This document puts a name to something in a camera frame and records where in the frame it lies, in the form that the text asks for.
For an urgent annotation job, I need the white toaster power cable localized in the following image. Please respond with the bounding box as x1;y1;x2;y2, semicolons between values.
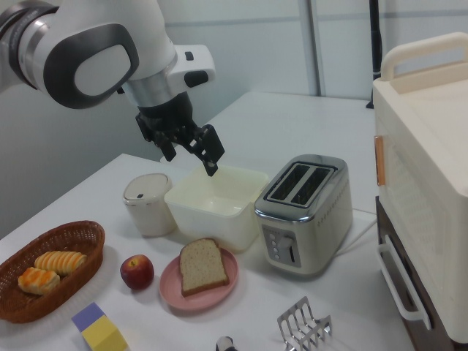
338;218;377;253

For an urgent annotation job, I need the long striped bread roll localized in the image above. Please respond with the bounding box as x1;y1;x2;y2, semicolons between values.
34;250;88;277

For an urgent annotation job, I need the yellow foam block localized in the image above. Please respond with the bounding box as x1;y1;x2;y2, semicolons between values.
80;314;129;351

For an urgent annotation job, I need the black tripod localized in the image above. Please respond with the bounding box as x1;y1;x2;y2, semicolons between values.
366;0;384;109

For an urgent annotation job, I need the panda figurine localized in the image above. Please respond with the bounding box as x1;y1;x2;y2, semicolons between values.
215;335;238;351

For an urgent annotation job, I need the purple foam block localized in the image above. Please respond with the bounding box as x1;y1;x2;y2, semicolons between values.
70;301;105;333

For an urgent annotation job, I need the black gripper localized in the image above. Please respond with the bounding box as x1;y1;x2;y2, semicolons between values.
134;91;226;178

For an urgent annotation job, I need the brown toast bread slice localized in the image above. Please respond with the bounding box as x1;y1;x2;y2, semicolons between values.
178;238;231;298

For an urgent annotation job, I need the small cream lidded bin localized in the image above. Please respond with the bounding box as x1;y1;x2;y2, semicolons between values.
121;173;177;238

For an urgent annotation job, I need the red apple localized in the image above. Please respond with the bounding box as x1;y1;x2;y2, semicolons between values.
119;254;155;291

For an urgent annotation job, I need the brown wicker basket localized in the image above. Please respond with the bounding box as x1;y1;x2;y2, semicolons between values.
0;219;106;324

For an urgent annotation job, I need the metal toast rack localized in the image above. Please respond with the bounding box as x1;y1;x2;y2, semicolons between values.
276;295;333;351

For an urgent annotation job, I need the chrome and cream toaster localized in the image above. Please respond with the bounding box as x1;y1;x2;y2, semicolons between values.
254;154;354;281

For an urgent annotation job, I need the pink plate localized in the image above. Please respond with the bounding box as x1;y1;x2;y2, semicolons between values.
159;248;240;313

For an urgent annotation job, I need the cream plastic tub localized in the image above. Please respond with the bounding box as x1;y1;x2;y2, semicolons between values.
164;165;270;254

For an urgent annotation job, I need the cream oven with white handle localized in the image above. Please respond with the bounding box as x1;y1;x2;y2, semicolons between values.
371;31;468;351

